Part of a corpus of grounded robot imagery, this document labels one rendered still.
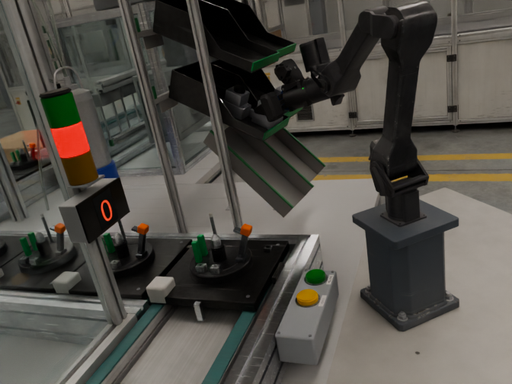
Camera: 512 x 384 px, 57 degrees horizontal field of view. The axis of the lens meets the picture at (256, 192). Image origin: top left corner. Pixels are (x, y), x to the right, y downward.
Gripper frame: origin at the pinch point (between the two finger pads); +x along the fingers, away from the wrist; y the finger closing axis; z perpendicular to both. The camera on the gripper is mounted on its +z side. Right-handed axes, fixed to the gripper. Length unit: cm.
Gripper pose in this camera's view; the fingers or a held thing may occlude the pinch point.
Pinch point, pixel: (270, 104)
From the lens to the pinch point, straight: 117.4
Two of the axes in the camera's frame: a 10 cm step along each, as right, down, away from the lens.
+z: -3.5, -9.1, -2.1
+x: -7.6, 1.5, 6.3
